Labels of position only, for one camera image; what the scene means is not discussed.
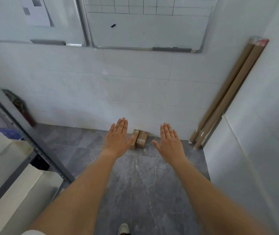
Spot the person's right forearm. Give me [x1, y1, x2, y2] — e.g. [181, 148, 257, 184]
[170, 158, 278, 235]

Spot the grey metal shelf rack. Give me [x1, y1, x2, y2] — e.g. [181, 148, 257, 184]
[0, 67, 75, 218]

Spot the person's white garment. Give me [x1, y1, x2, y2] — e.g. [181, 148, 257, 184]
[23, 229, 47, 235]

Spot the person's white shoe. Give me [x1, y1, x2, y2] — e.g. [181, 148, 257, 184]
[118, 223, 130, 235]

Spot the whiteboard with grid lines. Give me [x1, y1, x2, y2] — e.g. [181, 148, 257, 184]
[82, 0, 219, 54]

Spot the dark red fire extinguisher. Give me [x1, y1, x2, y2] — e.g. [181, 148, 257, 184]
[3, 89, 36, 127]

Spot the person's left forearm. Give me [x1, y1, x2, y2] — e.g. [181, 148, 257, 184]
[28, 149, 118, 235]

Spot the white printed paper sheet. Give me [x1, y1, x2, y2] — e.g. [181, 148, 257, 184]
[17, 0, 55, 28]

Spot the person's left hand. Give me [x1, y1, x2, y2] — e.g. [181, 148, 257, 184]
[102, 117, 135, 158]

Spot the cardboard tube with red cap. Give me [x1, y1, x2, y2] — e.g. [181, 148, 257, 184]
[193, 39, 270, 151]

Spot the small taped cardboard box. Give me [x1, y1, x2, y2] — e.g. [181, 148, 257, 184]
[136, 130, 148, 149]
[130, 129, 140, 150]

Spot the white panel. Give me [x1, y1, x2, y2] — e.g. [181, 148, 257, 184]
[203, 114, 279, 235]

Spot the whiteboard with papers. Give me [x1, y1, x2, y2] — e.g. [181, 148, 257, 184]
[0, 0, 89, 47]

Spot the person's right hand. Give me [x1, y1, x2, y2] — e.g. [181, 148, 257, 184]
[152, 123, 186, 166]

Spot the grey whiteboard eraser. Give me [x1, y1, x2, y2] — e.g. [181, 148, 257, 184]
[30, 39, 66, 46]
[152, 47, 193, 53]

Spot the blue cloth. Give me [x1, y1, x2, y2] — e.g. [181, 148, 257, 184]
[0, 127, 24, 140]

